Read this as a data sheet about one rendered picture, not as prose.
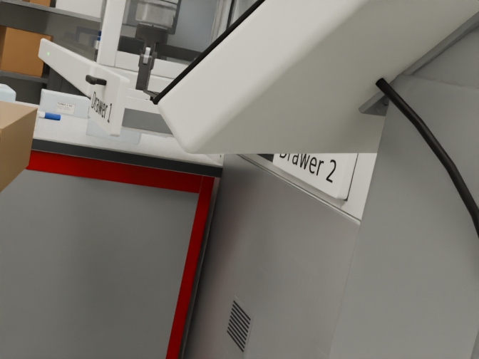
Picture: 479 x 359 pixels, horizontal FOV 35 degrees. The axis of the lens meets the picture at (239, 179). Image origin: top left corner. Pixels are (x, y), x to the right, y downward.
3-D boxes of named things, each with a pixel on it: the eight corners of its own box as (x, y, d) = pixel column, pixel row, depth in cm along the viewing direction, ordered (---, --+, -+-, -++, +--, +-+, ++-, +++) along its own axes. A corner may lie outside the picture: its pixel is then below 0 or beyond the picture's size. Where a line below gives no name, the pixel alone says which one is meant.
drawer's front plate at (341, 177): (337, 199, 122) (353, 132, 121) (271, 164, 149) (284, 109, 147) (346, 200, 123) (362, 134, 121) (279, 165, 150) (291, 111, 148)
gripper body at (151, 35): (168, 28, 172) (161, 68, 174) (170, 29, 180) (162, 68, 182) (136, 21, 171) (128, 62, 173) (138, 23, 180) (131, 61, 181)
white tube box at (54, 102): (40, 110, 206) (43, 92, 205) (38, 107, 214) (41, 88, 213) (87, 118, 210) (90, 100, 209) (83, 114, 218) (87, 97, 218)
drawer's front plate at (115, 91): (110, 136, 140) (120, 77, 138) (88, 115, 167) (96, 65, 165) (119, 137, 141) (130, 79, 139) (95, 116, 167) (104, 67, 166)
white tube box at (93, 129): (85, 134, 178) (88, 119, 177) (90, 131, 186) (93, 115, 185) (137, 144, 179) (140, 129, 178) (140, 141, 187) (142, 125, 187)
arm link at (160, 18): (177, 6, 180) (172, 31, 181) (140, -2, 179) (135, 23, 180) (177, 3, 171) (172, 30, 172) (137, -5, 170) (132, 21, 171)
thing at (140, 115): (119, 128, 142) (125, 96, 141) (98, 110, 166) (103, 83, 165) (309, 160, 156) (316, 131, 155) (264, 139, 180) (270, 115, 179)
